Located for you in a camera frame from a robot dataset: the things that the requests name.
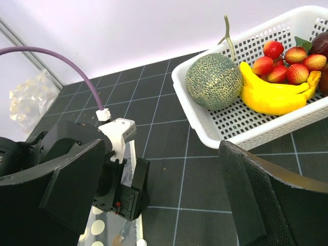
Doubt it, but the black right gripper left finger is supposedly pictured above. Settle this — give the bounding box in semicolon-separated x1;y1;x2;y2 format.
1;139;106;245

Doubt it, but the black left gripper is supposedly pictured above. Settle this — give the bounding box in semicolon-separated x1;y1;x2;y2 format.
1;120;150;222

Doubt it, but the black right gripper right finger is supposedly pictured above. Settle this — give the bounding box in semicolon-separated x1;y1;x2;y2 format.
218;141;327;245

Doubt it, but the clear dotted zip bag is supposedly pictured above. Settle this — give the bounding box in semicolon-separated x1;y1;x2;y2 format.
78;140;147;245

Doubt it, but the clear bag of snacks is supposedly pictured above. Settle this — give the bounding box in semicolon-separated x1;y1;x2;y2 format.
9;69;59;134

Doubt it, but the white plastic basket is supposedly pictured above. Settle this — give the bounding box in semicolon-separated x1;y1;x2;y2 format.
172;6;327;150

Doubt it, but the yellow banana bunch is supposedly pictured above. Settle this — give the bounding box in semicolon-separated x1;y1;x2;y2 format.
239;62;317;116

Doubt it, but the green netted melon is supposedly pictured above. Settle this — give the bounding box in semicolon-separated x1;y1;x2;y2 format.
185;53;243;110

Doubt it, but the small dark red fruit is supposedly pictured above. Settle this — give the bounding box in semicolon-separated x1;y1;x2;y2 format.
318;64;328;96

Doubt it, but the red lychee cluster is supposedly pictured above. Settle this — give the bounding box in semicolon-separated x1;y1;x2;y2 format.
252;40;327;87

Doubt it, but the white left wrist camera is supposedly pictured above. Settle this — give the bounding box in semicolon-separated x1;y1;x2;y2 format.
96;108;136;164

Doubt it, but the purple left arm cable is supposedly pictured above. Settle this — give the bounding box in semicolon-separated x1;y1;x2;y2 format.
0;46;105;111

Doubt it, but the aluminium corner post left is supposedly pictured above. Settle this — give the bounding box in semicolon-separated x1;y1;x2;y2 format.
0;17;64;90

